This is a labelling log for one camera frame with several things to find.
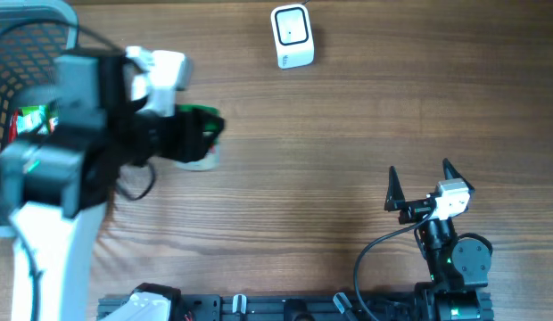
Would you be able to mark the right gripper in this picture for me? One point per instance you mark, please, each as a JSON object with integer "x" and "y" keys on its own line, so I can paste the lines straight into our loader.
{"x": 396, "y": 200}

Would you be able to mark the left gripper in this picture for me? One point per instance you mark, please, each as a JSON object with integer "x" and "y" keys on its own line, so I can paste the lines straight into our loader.
{"x": 189, "y": 138}

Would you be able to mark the green lid jar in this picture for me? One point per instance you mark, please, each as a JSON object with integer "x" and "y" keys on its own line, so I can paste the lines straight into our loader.
{"x": 211, "y": 160}

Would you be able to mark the mint green wipes pack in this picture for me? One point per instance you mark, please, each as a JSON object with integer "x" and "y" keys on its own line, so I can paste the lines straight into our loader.
{"x": 32, "y": 123}

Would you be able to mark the green snack bag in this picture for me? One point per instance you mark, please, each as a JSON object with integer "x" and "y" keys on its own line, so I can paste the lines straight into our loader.
{"x": 44, "y": 111}

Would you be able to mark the red candy bar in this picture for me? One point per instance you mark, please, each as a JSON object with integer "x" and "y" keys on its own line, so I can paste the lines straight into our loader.
{"x": 13, "y": 131}

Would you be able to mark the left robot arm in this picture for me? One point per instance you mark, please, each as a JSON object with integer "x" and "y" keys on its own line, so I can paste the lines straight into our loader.
{"x": 55, "y": 188}

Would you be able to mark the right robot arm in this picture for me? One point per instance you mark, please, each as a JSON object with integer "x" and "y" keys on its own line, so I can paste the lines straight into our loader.
{"x": 458, "y": 264}

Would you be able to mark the white barcode scanner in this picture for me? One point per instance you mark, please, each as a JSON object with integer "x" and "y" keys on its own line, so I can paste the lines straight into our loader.
{"x": 293, "y": 37}

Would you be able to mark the grey plastic mesh basket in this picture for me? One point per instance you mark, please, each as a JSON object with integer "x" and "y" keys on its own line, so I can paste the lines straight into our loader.
{"x": 32, "y": 34}

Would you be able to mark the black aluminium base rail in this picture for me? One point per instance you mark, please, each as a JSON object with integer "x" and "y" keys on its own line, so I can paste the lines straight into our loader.
{"x": 385, "y": 306}

